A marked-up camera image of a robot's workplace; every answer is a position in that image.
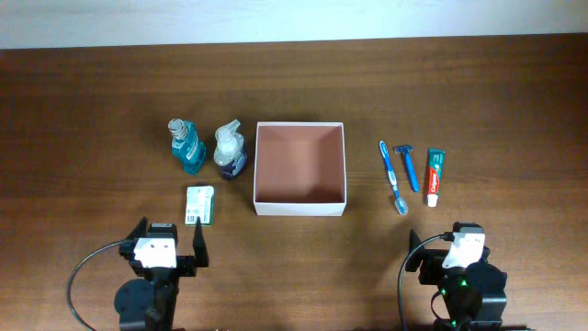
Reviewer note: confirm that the teal mouthwash bottle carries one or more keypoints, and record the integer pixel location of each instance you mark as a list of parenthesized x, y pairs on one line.
[(186, 145)]

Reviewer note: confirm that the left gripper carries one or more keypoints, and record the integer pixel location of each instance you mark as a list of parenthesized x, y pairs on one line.
[(185, 264)]

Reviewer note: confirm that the white open cardboard box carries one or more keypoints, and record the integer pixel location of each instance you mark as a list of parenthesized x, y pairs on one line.
[(300, 169)]

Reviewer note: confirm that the green white soap bar box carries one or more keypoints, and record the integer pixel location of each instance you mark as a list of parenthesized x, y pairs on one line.
[(199, 205)]

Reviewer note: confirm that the blue disposable razor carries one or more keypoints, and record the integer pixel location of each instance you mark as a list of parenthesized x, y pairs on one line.
[(405, 151)]

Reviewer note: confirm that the clear hand soap pump bottle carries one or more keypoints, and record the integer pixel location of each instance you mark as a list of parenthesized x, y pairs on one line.
[(230, 154)]

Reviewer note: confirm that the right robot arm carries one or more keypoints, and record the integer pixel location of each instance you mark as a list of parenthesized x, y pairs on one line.
[(470, 307)]

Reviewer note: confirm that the red green toothpaste tube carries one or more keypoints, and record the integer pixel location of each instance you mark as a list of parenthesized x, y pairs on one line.
[(435, 166)]

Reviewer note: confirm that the blue white toothbrush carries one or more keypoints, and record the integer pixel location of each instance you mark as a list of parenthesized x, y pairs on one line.
[(399, 202)]

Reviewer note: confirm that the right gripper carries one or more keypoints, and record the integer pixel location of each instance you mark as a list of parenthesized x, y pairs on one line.
[(427, 265)]

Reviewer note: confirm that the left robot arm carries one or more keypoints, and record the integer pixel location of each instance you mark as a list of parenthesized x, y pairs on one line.
[(148, 301)]

